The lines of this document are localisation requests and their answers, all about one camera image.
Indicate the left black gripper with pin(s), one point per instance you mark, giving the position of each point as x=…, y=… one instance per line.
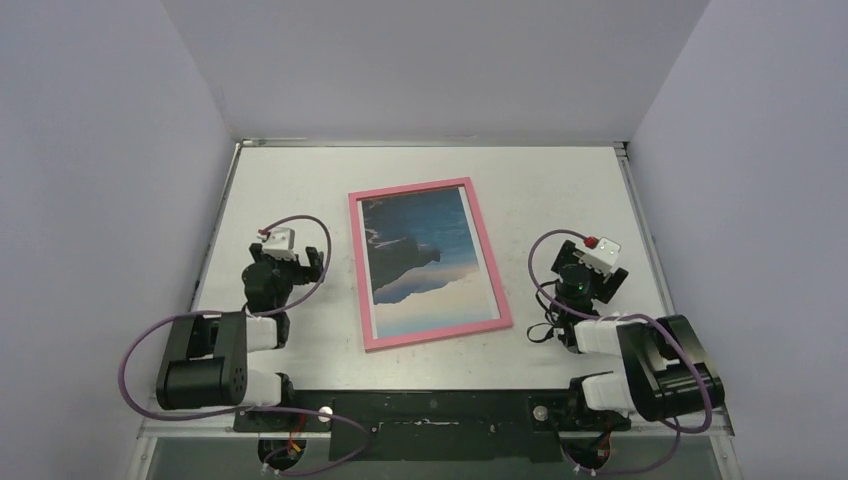
x=306, y=275

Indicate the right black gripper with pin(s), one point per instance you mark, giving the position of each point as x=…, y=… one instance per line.
x=615, y=279

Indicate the pink wooden picture frame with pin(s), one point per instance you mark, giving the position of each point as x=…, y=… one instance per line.
x=361, y=278

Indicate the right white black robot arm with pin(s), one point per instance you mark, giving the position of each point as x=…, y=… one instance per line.
x=665, y=369

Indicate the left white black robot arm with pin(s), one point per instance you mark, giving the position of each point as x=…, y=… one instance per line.
x=205, y=363

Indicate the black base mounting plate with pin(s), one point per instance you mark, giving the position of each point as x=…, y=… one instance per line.
x=438, y=443

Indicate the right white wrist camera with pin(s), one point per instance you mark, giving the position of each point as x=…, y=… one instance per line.
x=599, y=254

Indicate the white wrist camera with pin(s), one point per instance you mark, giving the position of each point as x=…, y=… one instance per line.
x=278, y=243
x=599, y=254

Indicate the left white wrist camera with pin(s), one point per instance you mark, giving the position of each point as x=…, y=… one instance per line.
x=278, y=243

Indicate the aluminium front rail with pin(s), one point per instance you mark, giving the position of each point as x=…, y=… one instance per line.
x=185, y=424

